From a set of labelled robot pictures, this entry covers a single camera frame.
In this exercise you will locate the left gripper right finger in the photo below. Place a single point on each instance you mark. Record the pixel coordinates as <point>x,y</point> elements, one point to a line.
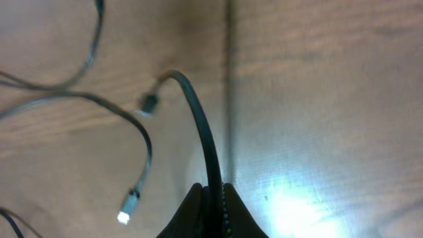
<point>237,220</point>

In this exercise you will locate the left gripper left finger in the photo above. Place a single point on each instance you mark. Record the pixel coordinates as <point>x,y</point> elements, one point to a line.
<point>192,217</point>

